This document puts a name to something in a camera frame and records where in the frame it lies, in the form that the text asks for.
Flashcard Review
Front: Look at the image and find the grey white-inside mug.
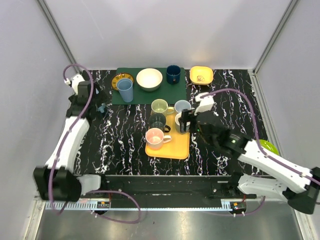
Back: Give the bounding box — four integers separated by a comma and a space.
174, 112, 182, 134

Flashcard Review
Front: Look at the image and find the blue butterfly mug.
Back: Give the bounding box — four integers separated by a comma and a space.
97, 105, 106, 114

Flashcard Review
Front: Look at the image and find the dark grey mug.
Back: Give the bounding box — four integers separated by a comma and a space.
148, 113, 171, 133

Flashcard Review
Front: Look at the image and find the pink mug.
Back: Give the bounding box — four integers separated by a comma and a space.
145, 128, 172, 150

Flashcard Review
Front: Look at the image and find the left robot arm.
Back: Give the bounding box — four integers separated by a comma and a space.
33, 74, 108, 202

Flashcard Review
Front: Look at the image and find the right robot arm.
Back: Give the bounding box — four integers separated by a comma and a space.
178, 109, 320, 215

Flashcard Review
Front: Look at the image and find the light blue mug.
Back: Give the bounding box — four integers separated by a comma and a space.
174, 100, 192, 114

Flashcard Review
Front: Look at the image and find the pale green mug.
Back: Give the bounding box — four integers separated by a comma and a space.
151, 99, 176, 117

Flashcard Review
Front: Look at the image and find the navy blue mug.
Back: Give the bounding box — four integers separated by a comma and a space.
166, 65, 181, 85

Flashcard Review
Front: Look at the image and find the dark green mat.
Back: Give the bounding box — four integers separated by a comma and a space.
111, 67, 187, 105

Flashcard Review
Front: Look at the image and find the yellow plastic tray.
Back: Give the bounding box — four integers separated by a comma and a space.
145, 112, 190, 160

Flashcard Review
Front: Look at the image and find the yellow square bowl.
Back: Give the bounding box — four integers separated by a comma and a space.
189, 66, 214, 85

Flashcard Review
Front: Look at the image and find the light blue plastic cup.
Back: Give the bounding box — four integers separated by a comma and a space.
116, 78, 134, 103

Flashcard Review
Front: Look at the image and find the yellow patterned saucer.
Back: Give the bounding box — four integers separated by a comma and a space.
111, 72, 134, 91

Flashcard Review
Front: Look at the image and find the white bowl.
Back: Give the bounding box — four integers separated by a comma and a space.
136, 68, 163, 92

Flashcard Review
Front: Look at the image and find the lime green plate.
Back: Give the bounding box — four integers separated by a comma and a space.
259, 139, 279, 155

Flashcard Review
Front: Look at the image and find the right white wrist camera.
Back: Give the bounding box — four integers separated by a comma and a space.
194, 92, 215, 116

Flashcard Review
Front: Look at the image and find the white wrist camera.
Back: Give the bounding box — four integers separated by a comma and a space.
194, 92, 215, 116
64, 73, 85, 95

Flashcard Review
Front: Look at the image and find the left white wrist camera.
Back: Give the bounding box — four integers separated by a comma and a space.
64, 73, 85, 95

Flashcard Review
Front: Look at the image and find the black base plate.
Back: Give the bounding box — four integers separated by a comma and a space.
85, 175, 244, 209

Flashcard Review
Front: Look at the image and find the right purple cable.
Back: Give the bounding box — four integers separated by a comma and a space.
199, 88, 320, 217

